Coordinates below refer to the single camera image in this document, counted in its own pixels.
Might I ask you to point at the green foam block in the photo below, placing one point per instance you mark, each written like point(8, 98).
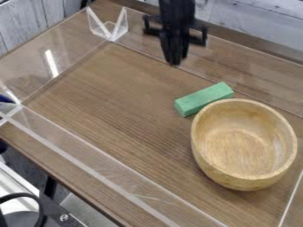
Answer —
point(192, 103)

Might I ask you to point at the blue object at left edge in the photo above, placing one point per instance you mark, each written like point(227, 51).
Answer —
point(5, 99)

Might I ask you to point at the black table leg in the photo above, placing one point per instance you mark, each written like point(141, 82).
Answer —
point(51, 186)

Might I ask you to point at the brown wooden bowl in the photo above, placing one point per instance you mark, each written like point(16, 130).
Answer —
point(244, 144)

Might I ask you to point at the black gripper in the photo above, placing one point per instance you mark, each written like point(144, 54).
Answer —
point(176, 15)

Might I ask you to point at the clear acrylic corner bracket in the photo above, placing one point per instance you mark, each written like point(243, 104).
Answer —
point(108, 30)

